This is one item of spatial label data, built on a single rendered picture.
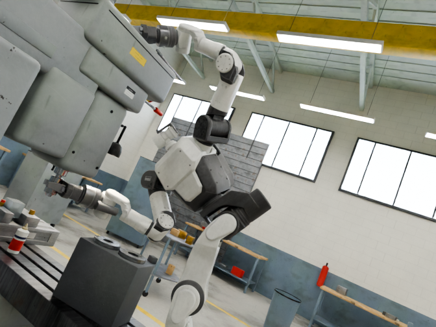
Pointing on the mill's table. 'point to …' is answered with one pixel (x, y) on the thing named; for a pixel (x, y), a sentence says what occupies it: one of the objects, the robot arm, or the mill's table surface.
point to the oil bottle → (18, 240)
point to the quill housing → (91, 137)
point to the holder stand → (104, 281)
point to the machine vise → (41, 235)
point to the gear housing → (113, 81)
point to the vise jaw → (28, 219)
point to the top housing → (122, 45)
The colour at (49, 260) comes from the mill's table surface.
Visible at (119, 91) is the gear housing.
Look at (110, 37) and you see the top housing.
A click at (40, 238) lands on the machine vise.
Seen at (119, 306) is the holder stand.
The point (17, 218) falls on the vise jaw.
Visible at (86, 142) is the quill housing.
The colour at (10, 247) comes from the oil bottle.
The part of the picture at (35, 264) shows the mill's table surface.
